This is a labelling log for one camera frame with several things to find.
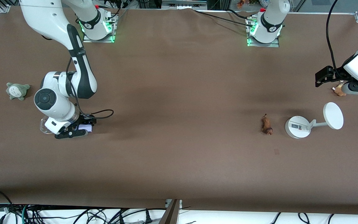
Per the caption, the brown lion statue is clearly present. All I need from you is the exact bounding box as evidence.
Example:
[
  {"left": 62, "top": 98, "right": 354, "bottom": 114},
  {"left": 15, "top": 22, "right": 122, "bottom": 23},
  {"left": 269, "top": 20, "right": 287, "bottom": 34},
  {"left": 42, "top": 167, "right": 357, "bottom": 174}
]
[{"left": 261, "top": 114, "right": 273, "bottom": 135}]

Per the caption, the white round phone stand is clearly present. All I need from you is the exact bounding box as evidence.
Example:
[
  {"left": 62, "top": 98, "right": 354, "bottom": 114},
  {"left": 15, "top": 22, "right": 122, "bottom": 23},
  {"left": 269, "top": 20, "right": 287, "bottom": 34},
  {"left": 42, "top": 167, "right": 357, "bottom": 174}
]
[{"left": 285, "top": 102, "right": 344, "bottom": 139}]

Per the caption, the clear plastic cup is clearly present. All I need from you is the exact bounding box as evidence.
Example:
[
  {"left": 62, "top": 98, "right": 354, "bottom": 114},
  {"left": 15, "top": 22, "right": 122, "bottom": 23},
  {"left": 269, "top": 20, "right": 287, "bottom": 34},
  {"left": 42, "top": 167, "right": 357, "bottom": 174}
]
[{"left": 39, "top": 116, "right": 55, "bottom": 135}]

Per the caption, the grey-green plush toy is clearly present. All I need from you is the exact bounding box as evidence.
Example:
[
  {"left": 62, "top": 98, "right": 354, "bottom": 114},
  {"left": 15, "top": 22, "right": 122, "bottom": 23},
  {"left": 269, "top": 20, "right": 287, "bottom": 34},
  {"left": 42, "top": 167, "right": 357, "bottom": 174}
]
[{"left": 6, "top": 82, "right": 30, "bottom": 100}]

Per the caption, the brown table cover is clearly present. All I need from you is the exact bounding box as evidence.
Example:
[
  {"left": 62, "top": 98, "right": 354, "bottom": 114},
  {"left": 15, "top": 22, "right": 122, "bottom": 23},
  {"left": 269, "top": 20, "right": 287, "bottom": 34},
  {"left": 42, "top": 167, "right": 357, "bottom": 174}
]
[{"left": 0, "top": 6, "right": 358, "bottom": 215}]

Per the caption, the brown table leg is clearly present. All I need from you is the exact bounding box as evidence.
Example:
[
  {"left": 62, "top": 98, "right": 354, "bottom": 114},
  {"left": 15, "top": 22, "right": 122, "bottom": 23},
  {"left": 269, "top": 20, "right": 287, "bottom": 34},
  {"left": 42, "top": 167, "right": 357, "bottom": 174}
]
[{"left": 159, "top": 199, "right": 181, "bottom": 224}]

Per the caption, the brown plush keychain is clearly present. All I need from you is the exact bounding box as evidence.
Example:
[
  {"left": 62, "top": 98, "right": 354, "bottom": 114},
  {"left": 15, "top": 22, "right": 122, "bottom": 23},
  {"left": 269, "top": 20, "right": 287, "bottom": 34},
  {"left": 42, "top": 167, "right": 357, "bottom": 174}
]
[{"left": 333, "top": 82, "right": 347, "bottom": 96}]

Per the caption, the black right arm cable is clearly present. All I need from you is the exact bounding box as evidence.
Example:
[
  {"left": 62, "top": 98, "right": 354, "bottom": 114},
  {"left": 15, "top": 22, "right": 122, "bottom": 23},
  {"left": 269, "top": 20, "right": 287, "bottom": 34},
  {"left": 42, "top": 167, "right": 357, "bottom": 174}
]
[{"left": 66, "top": 58, "right": 114, "bottom": 120}]

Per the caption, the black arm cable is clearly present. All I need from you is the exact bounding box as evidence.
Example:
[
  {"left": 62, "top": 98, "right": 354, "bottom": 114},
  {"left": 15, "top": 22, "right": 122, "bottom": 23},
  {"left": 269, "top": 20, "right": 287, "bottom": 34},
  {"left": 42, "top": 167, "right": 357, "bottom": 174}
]
[
  {"left": 66, "top": 58, "right": 114, "bottom": 120},
  {"left": 326, "top": 0, "right": 348, "bottom": 78}
]

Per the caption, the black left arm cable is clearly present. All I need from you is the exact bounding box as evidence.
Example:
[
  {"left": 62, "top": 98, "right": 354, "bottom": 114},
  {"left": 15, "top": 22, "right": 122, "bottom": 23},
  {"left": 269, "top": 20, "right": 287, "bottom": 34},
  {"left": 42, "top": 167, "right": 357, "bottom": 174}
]
[{"left": 326, "top": 0, "right": 348, "bottom": 78}]

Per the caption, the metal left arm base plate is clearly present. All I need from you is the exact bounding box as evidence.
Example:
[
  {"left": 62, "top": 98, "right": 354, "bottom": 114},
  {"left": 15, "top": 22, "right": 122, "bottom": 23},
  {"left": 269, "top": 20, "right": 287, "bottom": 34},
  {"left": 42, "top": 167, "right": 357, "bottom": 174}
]
[{"left": 246, "top": 17, "right": 279, "bottom": 48}]

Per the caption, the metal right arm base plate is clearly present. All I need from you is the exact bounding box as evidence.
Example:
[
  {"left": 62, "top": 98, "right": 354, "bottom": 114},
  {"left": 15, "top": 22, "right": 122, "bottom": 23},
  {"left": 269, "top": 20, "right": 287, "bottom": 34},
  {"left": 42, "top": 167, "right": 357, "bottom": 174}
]
[{"left": 83, "top": 12, "right": 116, "bottom": 43}]

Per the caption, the green cable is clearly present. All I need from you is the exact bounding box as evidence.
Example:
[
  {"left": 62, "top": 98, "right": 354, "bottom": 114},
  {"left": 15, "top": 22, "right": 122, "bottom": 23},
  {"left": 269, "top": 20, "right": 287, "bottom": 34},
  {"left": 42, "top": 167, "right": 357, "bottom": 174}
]
[{"left": 21, "top": 204, "right": 30, "bottom": 224}]

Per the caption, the long black table cable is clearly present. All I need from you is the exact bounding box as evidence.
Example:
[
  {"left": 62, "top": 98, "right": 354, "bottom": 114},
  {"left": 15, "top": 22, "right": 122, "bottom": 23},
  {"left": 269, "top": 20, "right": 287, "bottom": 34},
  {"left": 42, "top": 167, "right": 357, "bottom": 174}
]
[{"left": 193, "top": 9, "right": 254, "bottom": 28}]

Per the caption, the metal table bracket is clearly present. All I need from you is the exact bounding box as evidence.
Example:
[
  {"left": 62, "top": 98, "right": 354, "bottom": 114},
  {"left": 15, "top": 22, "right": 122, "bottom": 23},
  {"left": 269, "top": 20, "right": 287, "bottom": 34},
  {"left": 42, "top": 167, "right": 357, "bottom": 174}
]
[{"left": 165, "top": 199, "right": 182, "bottom": 209}]

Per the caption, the grey metal rail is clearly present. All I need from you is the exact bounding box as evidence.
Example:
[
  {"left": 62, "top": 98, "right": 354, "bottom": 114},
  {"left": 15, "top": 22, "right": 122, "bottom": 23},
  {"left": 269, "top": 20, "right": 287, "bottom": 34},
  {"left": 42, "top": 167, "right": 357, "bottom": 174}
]
[{"left": 162, "top": 0, "right": 207, "bottom": 8}]

